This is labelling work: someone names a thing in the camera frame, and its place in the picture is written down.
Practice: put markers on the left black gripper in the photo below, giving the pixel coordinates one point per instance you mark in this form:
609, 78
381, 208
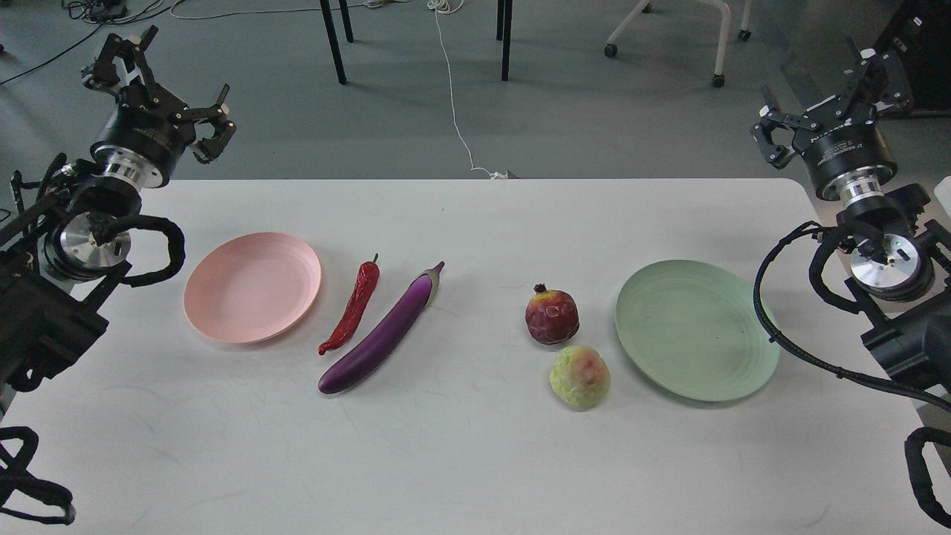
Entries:
142, 122

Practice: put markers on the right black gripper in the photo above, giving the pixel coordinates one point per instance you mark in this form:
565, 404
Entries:
843, 152

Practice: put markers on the purple eggplant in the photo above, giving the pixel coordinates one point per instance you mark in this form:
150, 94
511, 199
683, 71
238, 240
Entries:
384, 338

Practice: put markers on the red pomegranate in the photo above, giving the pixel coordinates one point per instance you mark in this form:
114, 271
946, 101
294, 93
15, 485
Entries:
551, 316

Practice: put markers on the yellow green apple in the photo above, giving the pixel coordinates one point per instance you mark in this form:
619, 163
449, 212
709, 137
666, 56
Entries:
580, 377

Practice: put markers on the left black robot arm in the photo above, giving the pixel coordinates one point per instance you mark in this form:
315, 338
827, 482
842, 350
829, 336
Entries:
79, 232

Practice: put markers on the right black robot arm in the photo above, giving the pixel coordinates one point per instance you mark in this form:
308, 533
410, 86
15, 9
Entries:
876, 260

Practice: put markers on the black equipment case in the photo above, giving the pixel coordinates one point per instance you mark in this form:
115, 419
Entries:
919, 34

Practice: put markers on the black table leg left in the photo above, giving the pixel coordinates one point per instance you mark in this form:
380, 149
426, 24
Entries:
332, 37

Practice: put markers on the black table leg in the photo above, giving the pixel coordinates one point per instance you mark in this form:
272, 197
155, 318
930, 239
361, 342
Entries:
504, 23
332, 37

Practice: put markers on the pink plate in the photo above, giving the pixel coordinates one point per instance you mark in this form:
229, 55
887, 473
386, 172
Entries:
252, 288

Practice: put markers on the green plate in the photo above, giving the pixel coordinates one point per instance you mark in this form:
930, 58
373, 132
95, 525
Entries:
692, 329

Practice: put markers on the red chili pepper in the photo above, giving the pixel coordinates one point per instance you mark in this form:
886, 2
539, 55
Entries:
364, 287

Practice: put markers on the black table leg right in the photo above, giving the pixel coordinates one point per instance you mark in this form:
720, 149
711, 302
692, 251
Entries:
504, 23

